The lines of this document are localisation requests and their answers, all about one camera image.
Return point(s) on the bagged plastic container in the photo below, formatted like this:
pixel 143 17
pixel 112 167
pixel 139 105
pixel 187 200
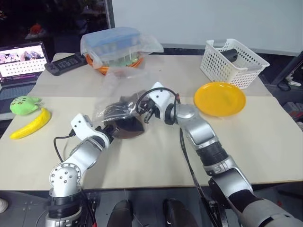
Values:
pixel 151 43

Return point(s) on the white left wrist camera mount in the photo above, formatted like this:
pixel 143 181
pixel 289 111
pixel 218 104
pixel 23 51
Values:
pixel 87 128

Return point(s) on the open laptop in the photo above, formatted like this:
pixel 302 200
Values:
pixel 19 68

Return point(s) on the black cylinder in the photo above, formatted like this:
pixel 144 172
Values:
pixel 230 55

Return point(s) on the black handheld controller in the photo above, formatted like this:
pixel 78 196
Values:
pixel 65 63

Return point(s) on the yellow toy banana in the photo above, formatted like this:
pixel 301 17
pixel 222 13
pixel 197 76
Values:
pixel 33 126

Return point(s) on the green plush toy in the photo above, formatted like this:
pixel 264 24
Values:
pixel 23 105

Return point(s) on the clear plastic bag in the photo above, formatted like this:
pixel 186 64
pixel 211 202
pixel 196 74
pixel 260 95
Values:
pixel 113 94

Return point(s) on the yellow plate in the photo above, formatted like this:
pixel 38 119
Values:
pixel 219 99

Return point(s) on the white perforated plastic basket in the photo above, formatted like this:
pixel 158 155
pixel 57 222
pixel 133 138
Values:
pixel 227 68

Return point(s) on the clear container with blue lid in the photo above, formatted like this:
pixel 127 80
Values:
pixel 111 43

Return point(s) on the dark rounded shape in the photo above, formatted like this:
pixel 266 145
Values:
pixel 120 214

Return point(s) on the black item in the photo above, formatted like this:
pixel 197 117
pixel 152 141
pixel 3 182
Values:
pixel 129 126

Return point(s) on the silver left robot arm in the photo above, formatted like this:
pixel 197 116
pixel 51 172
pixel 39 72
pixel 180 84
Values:
pixel 71 175

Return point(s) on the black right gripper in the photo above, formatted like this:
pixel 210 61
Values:
pixel 150 107

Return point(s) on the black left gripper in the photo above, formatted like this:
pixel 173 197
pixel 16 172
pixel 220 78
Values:
pixel 105 132

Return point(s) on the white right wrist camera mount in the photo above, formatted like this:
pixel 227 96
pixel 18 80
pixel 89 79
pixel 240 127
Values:
pixel 159 97

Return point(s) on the grey window frame post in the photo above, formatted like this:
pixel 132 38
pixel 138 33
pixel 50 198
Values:
pixel 109 14

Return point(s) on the orange background object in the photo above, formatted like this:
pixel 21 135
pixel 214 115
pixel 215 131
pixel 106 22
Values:
pixel 38 28

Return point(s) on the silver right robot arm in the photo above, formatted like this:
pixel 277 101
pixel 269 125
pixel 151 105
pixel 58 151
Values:
pixel 206 137

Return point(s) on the white power strip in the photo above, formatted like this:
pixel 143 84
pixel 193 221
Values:
pixel 294 82

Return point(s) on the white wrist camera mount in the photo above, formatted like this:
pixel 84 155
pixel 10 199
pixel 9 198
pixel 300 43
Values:
pixel 159 97
pixel 87 128

